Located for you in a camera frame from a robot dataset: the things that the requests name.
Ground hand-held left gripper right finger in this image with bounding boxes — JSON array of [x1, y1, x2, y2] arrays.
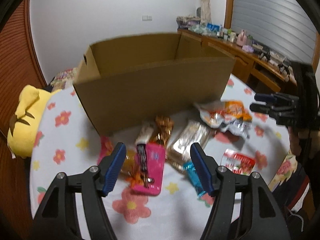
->
[[190, 142, 292, 240]]

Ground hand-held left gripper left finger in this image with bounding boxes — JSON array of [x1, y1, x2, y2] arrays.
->
[[32, 142, 127, 240]]

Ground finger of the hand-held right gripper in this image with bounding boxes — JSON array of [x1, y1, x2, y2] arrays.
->
[[249, 102, 300, 126], [254, 92, 300, 105]]

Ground clear brown snack packet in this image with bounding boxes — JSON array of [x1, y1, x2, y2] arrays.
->
[[165, 120, 210, 172]]

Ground white orange snack packet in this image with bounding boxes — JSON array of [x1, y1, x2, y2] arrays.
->
[[194, 100, 253, 128]]

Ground pink snack packet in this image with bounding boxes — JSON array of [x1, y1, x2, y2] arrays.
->
[[131, 141, 165, 197]]

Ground brown cardboard box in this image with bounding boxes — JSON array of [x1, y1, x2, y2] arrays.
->
[[72, 32, 237, 137]]

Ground person's right hand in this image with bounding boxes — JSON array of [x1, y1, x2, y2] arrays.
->
[[287, 126, 304, 158]]

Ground black striped snack bar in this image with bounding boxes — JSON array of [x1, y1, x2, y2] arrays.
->
[[136, 144, 155, 189]]

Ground red white snack packet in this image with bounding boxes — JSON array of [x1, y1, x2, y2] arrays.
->
[[221, 149, 257, 175]]

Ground long wooden cabinet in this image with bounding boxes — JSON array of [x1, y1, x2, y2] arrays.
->
[[177, 29, 298, 93]]

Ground black figurines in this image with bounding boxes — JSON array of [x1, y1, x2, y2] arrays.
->
[[259, 50, 292, 74]]

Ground cream snack packet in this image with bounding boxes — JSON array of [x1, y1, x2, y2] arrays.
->
[[135, 120, 157, 145]]

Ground white floral blanket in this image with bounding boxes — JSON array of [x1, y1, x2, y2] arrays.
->
[[29, 74, 292, 240]]

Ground gold wrapped snack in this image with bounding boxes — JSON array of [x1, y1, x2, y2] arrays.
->
[[150, 115, 174, 147]]

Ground pink bottle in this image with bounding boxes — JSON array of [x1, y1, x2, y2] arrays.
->
[[236, 29, 248, 46]]

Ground row of small bottles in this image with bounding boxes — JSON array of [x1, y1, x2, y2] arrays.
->
[[220, 29, 238, 40]]

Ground grey window blind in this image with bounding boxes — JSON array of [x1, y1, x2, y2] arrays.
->
[[231, 0, 318, 65]]

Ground person's dark clothing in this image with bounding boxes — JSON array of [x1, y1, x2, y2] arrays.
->
[[271, 162, 313, 220]]

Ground green patterned cloth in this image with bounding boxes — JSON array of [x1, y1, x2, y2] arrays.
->
[[189, 24, 209, 34]]

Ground yellow plush toy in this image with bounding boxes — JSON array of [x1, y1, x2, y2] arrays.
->
[[7, 85, 63, 159]]

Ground stack of folded cloths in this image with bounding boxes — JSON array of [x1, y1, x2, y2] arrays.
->
[[176, 15, 200, 29]]

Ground beige curtain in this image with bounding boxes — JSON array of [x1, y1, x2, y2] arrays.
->
[[199, 0, 212, 24]]

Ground wooden slatted wardrobe door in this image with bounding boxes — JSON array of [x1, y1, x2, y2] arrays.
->
[[0, 0, 48, 240]]

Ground wooden window frame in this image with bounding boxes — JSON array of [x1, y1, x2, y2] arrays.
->
[[224, 0, 235, 30]]

